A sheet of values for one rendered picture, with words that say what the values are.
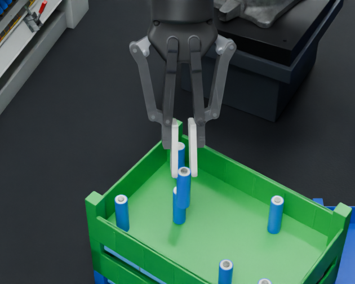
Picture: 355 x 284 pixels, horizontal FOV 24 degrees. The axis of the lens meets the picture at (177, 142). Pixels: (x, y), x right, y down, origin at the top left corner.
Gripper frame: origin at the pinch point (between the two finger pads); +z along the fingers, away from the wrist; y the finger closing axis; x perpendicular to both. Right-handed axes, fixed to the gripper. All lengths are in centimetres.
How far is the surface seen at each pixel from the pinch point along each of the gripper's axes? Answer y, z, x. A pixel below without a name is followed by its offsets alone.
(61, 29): 21, 8, -114
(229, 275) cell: -5.3, 15.7, 5.0
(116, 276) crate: 9.1, 22.4, -8.4
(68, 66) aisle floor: 19, 15, -103
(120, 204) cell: 8.2, 9.8, -5.5
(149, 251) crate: 4.7, 14.1, 0.3
